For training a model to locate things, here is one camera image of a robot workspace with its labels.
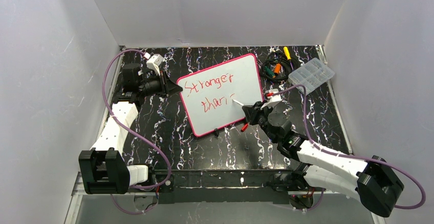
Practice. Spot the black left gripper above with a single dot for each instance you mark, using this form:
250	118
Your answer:
165	86

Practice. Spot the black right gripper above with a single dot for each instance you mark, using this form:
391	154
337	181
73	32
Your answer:
256	113

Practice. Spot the red white marker pen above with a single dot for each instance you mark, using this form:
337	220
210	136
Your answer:
237	102

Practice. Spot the red marker cap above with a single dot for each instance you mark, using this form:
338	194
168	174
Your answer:
245	126

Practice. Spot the pink framed whiteboard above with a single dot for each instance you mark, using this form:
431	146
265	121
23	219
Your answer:
207	94

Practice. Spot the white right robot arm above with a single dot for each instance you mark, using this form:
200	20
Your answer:
370	181

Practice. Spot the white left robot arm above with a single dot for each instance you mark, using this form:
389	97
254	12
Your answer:
102	167

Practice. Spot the black whiteboard clip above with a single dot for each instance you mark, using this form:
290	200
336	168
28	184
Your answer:
216	133

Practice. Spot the green connector plug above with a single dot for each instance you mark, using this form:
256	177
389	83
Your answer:
267	71

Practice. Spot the orange connector plug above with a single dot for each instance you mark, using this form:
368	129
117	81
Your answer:
277	69

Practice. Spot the clear plastic organizer box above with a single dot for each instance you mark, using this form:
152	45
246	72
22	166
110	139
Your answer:
311	75

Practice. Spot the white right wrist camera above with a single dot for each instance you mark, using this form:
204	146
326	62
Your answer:
272	98

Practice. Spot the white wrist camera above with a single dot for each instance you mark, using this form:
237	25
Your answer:
154	63
272	98

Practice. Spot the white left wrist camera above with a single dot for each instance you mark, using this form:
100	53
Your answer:
154	63

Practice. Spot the yellow handled tool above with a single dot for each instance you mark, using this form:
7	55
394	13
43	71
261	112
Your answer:
287	53

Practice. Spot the aluminium front rail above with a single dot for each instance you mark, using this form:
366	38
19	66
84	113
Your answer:
277	180

